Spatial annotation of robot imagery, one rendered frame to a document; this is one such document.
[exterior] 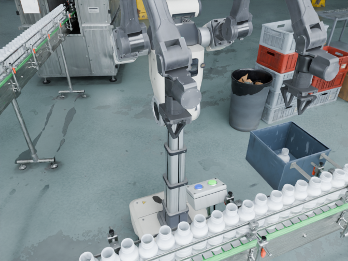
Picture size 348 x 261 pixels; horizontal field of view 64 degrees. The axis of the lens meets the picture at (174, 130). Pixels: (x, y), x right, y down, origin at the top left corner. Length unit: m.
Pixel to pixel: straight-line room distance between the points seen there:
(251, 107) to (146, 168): 1.34
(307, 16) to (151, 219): 1.60
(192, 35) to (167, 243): 0.86
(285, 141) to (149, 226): 1.08
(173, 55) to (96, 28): 3.60
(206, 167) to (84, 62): 2.59
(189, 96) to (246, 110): 2.55
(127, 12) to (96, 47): 3.39
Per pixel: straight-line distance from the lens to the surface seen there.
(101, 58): 4.44
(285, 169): 1.58
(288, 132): 1.94
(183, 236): 0.92
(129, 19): 1.02
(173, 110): 0.77
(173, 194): 1.74
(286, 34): 3.21
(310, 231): 1.33
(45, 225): 2.57
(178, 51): 0.71
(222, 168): 2.85
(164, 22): 0.73
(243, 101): 3.16
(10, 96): 2.58
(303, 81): 1.00
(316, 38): 0.96
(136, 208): 2.14
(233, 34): 1.22
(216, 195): 1.10
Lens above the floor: 1.90
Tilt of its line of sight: 35 degrees down
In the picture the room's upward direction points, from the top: straight up
